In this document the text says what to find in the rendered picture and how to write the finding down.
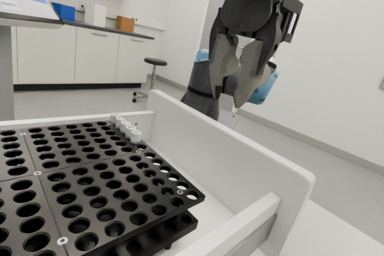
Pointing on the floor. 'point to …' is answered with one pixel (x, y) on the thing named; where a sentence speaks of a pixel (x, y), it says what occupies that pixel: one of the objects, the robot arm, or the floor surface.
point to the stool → (152, 75)
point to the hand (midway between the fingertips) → (225, 94)
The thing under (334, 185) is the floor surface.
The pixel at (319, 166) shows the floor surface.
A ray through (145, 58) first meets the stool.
